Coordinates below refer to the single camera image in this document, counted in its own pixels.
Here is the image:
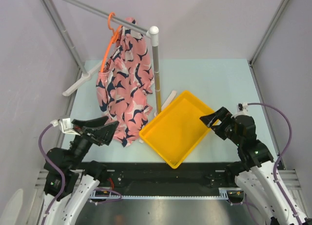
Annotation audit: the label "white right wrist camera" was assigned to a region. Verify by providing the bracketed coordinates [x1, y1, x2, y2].
[237, 102, 249, 113]

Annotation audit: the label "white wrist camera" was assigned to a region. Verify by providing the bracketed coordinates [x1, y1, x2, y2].
[237, 102, 249, 113]
[50, 116, 76, 134]

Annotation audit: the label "grey clothes rack with white joints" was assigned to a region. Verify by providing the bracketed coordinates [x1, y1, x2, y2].
[44, 0, 163, 116]

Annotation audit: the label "orange plastic hanger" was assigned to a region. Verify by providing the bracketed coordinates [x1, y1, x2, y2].
[100, 12, 122, 73]

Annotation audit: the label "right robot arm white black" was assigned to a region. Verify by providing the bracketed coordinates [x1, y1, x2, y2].
[200, 104, 312, 225]

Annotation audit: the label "pink shark-print shorts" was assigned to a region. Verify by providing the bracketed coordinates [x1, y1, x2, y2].
[96, 26, 154, 147]

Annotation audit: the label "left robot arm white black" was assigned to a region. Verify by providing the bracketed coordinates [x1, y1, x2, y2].
[38, 116, 119, 225]

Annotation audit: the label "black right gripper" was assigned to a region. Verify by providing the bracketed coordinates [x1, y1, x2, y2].
[199, 106, 242, 146]

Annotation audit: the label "white slotted cable duct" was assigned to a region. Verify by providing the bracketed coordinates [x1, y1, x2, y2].
[90, 188, 244, 200]

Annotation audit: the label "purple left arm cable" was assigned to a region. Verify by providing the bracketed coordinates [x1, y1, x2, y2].
[39, 124, 66, 225]

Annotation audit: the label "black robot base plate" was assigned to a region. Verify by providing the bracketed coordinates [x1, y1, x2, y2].
[103, 162, 237, 188]

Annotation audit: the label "yellow plastic tray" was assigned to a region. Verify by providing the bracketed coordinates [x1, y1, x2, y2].
[139, 91, 217, 169]

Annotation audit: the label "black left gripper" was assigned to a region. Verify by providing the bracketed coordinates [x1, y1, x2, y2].
[69, 115, 119, 169]

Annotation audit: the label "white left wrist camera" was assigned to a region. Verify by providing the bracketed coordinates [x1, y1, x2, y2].
[50, 116, 76, 134]

